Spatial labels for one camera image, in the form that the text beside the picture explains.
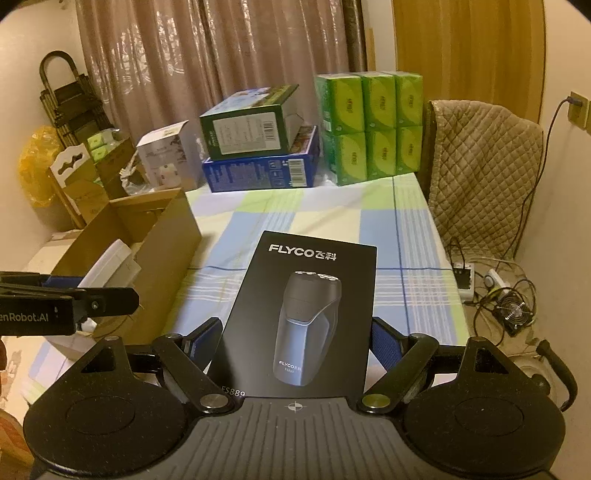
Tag black shaver box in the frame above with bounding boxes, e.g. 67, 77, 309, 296
208, 231, 378, 403

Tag white charger adapter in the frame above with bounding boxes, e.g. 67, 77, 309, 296
78, 239, 141, 288

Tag checked bed sheet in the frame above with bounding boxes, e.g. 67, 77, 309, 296
27, 174, 469, 402

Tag white power strip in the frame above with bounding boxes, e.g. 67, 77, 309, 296
452, 262, 475, 303

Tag black small fan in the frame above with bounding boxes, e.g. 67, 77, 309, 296
493, 292, 534, 337

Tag round white plug adapter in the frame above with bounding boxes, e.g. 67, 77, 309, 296
484, 268, 506, 291

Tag brown cardboard box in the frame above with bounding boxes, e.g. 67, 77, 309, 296
51, 188, 201, 349

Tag white cut-out cardboard box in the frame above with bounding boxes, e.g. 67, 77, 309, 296
48, 144, 109, 228

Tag yellow plastic bag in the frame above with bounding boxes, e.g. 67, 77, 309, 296
18, 126, 63, 208

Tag white printed box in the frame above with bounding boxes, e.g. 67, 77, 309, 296
137, 120, 204, 191

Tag black folding cart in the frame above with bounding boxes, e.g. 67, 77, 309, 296
39, 50, 113, 148

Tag beige quilted chair cover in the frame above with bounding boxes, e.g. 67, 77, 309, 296
424, 100, 544, 259

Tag blue product box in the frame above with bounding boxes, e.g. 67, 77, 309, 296
202, 125, 321, 193

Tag green tissue pack bundle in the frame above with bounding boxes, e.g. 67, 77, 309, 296
315, 71, 424, 186

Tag green product box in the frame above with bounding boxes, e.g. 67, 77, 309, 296
199, 84, 304, 160

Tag pink-brown curtain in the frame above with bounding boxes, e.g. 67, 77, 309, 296
76, 1, 367, 139

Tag wooden door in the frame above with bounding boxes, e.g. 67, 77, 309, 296
392, 0, 546, 122

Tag glass kettle with black handle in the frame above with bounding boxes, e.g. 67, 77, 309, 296
513, 339, 579, 412

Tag black power cord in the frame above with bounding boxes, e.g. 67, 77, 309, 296
503, 95, 578, 259

